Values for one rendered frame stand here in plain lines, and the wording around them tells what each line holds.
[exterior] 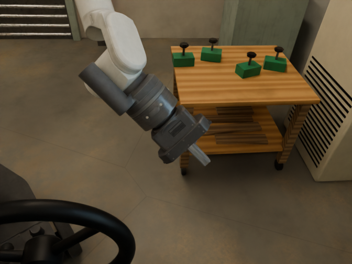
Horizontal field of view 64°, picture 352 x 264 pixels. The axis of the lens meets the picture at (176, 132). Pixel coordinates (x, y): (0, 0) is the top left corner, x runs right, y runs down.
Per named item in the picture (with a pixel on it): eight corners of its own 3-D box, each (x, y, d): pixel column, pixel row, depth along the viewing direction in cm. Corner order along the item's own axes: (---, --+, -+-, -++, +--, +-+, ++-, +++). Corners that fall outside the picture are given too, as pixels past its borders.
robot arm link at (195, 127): (205, 115, 61) (167, 74, 57) (216, 127, 51) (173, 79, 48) (162, 154, 62) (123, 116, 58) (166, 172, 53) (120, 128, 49)
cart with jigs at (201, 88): (256, 113, 206) (282, 26, 163) (286, 173, 164) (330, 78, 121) (168, 116, 200) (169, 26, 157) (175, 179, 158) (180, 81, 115)
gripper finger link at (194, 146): (208, 165, 57) (188, 144, 55) (205, 159, 60) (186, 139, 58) (214, 160, 57) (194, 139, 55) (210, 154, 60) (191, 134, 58)
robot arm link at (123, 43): (125, 92, 55) (105, 32, 57) (153, 68, 49) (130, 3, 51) (96, 92, 50) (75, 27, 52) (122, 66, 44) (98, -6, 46)
